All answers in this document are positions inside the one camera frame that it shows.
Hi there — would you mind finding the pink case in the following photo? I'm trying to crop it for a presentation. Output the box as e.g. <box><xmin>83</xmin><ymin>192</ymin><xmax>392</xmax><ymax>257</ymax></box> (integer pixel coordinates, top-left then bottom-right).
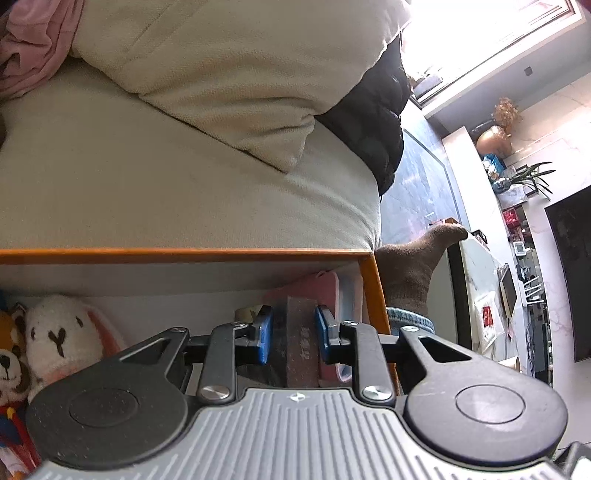
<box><xmin>263</xmin><ymin>272</ymin><xmax>352</xmax><ymax>389</ymax></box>

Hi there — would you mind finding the dark purple card box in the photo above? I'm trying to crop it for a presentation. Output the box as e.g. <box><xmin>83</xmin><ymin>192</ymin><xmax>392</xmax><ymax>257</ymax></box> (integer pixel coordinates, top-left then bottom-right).
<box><xmin>267</xmin><ymin>296</ymin><xmax>320</xmax><ymax>388</ymax></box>

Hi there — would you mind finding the white crochet bunny toy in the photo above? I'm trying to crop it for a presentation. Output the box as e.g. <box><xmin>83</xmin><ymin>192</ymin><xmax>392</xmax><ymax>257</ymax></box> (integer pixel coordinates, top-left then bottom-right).
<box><xmin>25</xmin><ymin>295</ymin><xmax>126</xmax><ymax>400</ymax></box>

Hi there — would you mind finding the red panda plush toy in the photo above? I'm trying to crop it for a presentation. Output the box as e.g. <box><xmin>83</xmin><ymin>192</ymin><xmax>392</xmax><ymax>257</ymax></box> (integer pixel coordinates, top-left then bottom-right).
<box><xmin>0</xmin><ymin>304</ymin><xmax>40</xmax><ymax>479</ymax></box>

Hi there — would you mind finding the orange cardboard box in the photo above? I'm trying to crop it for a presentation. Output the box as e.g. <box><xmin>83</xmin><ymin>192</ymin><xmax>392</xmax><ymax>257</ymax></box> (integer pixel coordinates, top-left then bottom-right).
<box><xmin>0</xmin><ymin>247</ymin><xmax>401</xmax><ymax>398</ymax></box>

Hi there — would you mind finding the marble coffee table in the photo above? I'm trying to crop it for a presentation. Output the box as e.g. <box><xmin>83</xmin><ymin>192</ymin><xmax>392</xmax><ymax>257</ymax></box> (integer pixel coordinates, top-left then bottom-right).
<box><xmin>447</xmin><ymin>234</ymin><xmax>530</xmax><ymax>374</ymax></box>

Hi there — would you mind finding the black jacket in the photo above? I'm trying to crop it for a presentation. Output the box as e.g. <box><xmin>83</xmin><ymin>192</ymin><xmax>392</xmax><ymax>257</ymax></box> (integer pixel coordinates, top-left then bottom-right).
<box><xmin>315</xmin><ymin>36</ymin><xmax>412</xmax><ymax>195</ymax></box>

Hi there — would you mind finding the beige sofa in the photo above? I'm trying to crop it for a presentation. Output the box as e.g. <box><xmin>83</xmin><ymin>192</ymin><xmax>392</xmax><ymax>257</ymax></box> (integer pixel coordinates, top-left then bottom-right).
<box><xmin>1</xmin><ymin>60</ymin><xmax>381</xmax><ymax>250</ymax></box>

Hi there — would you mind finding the copper vase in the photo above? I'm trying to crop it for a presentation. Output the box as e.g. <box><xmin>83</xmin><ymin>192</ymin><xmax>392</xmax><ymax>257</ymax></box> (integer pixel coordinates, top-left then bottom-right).
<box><xmin>476</xmin><ymin>125</ymin><xmax>513</xmax><ymax>159</ymax></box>

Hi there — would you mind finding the cream cushion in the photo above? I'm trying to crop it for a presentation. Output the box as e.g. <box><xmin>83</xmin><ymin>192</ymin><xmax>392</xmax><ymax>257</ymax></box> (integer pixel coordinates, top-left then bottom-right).
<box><xmin>72</xmin><ymin>1</ymin><xmax>410</xmax><ymax>172</ymax></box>

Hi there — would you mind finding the potted green plant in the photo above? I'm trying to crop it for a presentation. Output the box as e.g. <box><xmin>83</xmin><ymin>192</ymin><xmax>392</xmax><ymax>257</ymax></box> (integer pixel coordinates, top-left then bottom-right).
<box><xmin>500</xmin><ymin>161</ymin><xmax>556</xmax><ymax>200</ymax></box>

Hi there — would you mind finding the television screen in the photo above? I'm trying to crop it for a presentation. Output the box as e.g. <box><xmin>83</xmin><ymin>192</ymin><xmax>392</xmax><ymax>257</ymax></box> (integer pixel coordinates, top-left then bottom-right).
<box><xmin>545</xmin><ymin>187</ymin><xmax>591</xmax><ymax>362</ymax></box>

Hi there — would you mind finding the pink cloth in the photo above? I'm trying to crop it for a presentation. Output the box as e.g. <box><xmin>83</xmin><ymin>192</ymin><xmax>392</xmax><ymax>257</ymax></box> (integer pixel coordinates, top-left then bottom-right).
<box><xmin>1</xmin><ymin>1</ymin><xmax>84</xmax><ymax>100</ymax></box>

